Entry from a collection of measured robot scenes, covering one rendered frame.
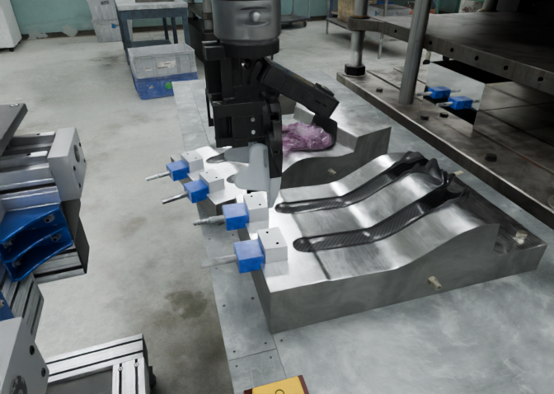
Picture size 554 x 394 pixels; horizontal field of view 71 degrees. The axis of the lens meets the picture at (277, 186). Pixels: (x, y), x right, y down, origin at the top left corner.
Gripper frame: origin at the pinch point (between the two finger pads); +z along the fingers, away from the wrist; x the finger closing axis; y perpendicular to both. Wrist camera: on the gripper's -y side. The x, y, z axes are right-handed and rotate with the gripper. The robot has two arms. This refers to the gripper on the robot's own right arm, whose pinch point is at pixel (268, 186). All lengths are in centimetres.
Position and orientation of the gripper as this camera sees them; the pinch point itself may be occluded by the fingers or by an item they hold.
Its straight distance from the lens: 55.1
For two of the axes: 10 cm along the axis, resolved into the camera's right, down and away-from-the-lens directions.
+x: 2.8, 5.0, -8.2
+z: 0.0, 8.5, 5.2
